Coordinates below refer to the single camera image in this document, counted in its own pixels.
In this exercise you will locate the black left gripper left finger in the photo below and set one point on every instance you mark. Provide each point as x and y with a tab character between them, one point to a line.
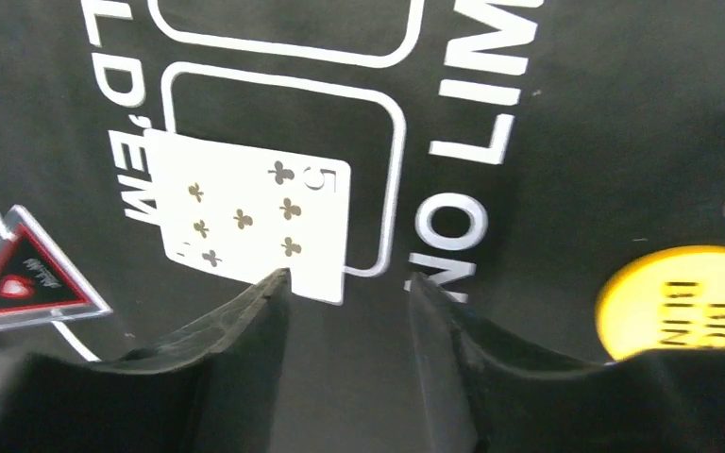
210	386

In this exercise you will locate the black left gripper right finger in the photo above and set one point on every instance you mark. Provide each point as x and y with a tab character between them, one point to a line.
485	389

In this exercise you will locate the face-up clubs card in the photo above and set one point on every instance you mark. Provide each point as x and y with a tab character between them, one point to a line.
241	212

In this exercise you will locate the yellow big blind button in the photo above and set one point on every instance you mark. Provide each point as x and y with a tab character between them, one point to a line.
673	298

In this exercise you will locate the red triangular all-in marker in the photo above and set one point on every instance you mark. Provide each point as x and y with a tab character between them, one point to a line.
38	282

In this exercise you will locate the black poker felt mat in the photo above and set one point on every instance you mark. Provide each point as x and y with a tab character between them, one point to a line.
517	153

